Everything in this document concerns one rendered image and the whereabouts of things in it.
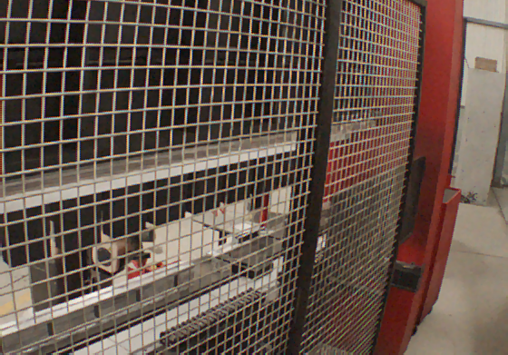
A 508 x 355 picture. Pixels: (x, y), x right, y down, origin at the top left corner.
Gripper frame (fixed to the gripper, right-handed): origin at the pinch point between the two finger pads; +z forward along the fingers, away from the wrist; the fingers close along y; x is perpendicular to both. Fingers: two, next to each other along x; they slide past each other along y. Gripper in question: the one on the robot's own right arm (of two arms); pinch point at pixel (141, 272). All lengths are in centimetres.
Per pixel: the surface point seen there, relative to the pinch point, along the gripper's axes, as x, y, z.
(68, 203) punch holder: -69, 48, -44
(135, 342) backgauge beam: -69, 65, -4
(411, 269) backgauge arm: 73, 100, 19
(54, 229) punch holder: -71, 40, -36
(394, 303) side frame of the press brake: 117, 76, 55
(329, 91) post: -67, 128, -63
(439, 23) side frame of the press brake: 116, 120, -101
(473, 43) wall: 756, 67, -156
